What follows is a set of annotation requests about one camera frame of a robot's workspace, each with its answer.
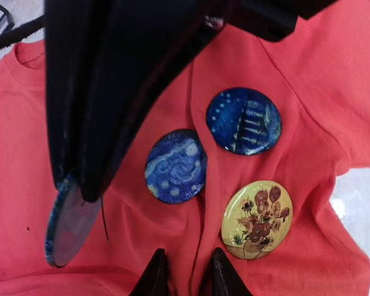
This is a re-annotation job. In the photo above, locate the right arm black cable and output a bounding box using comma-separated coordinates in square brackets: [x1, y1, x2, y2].
[0, 18, 46, 56]

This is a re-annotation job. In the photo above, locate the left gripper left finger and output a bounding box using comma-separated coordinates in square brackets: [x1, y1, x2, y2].
[131, 249, 168, 296]

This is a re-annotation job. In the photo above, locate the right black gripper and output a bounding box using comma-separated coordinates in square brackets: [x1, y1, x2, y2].
[228, 0, 335, 42]

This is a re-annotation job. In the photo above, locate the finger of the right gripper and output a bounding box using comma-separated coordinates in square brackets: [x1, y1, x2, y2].
[78, 1, 228, 202]
[44, 1, 111, 187]

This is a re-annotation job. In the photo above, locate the yellow sunflower brooch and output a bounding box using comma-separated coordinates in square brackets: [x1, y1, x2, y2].
[221, 180, 294, 260]

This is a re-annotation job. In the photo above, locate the red t-shirt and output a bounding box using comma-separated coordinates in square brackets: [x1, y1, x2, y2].
[0, 1, 370, 295]

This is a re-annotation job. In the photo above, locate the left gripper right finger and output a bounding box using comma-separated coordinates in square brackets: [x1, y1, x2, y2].
[211, 248, 250, 296]

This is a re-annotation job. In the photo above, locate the dark blue pinned badge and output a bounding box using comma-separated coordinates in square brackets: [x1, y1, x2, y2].
[144, 129, 207, 204]

